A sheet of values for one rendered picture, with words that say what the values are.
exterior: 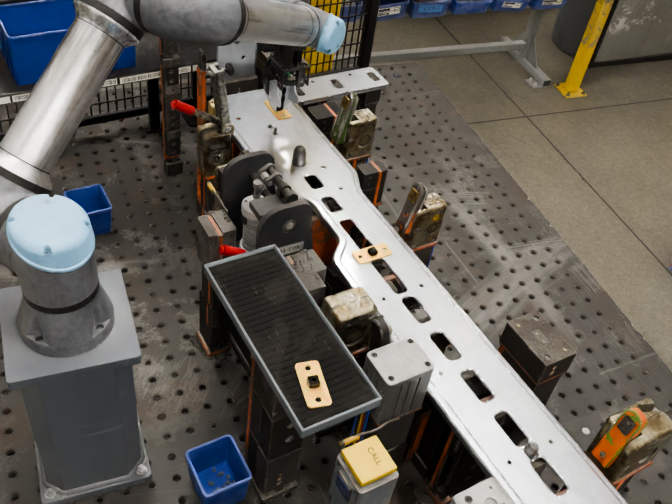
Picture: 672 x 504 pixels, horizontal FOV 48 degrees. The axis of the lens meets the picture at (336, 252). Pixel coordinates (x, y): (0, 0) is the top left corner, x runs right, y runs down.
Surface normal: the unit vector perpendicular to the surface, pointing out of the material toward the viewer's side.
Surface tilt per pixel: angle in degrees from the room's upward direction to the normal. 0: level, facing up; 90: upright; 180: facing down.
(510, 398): 0
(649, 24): 89
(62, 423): 90
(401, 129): 0
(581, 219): 0
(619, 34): 91
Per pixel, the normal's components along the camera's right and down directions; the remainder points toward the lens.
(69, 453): 0.36, 0.68
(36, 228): 0.23, -0.65
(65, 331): 0.27, 0.44
